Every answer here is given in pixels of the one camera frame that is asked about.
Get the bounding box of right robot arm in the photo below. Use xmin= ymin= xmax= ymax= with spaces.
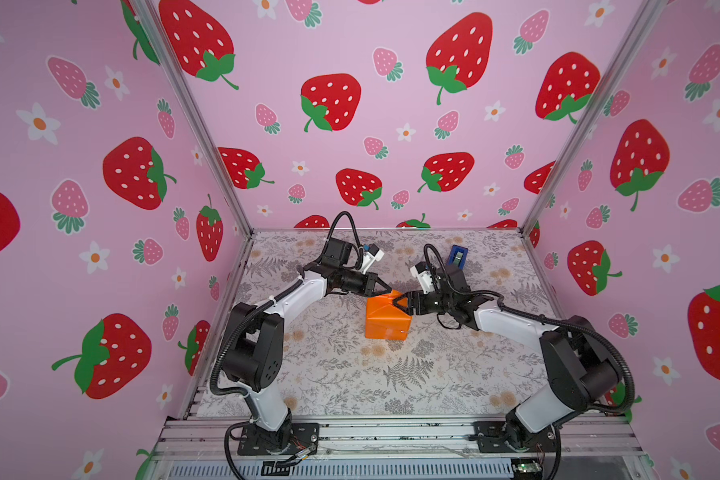
xmin=393 ymin=267 xmax=627 ymax=444

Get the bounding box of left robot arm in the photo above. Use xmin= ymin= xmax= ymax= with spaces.
xmin=208 ymin=238 xmax=392 ymax=434

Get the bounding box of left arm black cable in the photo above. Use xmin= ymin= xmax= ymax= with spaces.
xmin=208 ymin=211 xmax=364 ymax=397

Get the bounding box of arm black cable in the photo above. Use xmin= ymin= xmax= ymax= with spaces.
xmin=208 ymin=211 xmax=364 ymax=397
xmin=422 ymin=242 xmax=636 ymax=415

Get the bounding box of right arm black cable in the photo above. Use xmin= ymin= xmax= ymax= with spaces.
xmin=422 ymin=242 xmax=636 ymax=415

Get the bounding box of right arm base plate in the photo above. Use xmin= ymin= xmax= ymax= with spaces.
xmin=468 ymin=421 xmax=559 ymax=454

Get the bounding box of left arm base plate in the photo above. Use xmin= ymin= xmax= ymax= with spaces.
xmin=237 ymin=422 xmax=320 ymax=456

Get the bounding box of aluminium front rail frame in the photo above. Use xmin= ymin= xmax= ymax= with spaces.
xmin=137 ymin=414 xmax=657 ymax=479

